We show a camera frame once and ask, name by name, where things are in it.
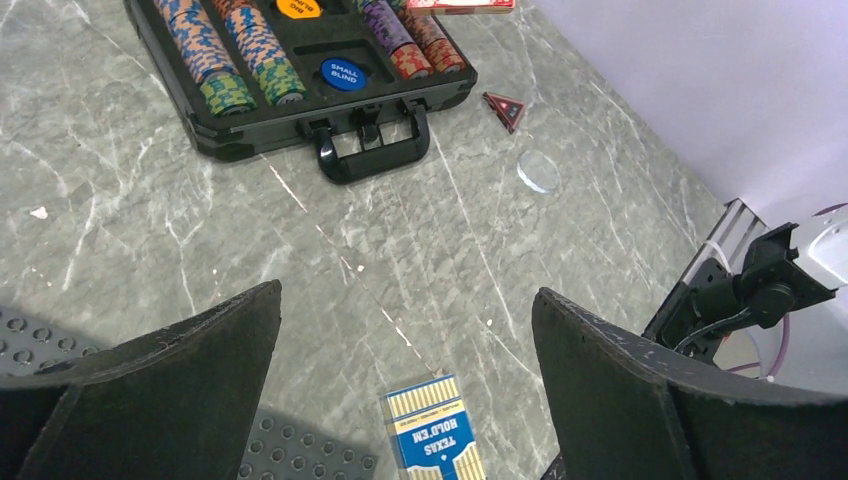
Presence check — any orange big blind button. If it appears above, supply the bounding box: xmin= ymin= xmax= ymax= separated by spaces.
xmin=275 ymin=0 xmax=322 ymax=20

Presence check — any red triangular dealer button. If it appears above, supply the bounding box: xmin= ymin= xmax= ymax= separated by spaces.
xmin=482 ymin=92 xmax=526 ymax=135

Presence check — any green purple chip row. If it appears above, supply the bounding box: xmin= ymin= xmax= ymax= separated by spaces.
xmin=353 ymin=0 xmax=434 ymax=79

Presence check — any clear round plastic disc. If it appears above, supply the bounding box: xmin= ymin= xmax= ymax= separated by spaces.
xmin=516 ymin=150 xmax=561 ymax=194

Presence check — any red playing card deck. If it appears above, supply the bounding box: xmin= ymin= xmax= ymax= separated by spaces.
xmin=406 ymin=0 xmax=517 ymax=15

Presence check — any green orange chip row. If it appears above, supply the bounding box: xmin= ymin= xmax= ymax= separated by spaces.
xmin=392 ymin=1 xmax=467 ymax=73

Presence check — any black poker set case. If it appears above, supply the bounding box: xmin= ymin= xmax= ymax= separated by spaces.
xmin=125 ymin=1 xmax=477 ymax=185

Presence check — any blue playing card deck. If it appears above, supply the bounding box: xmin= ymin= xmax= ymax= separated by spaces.
xmin=381 ymin=375 xmax=487 ymax=480

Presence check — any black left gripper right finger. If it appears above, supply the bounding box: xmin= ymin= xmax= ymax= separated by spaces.
xmin=532 ymin=288 xmax=847 ymax=479

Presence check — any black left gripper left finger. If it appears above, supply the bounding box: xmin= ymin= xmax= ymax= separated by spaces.
xmin=1 ymin=280 xmax=282 ymax=479

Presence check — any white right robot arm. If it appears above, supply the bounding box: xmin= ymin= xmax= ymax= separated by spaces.
xmin=531 ymin=205 xmax=847 ymax=479

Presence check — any dark grey lego baseplate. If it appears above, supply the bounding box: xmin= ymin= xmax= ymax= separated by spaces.
xmin=1 ymin=306 xmax=379 ymax=480

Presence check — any blue small blind button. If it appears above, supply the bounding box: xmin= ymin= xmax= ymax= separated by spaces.
xmin=320 ymin=58 xmax=367 ymax=92

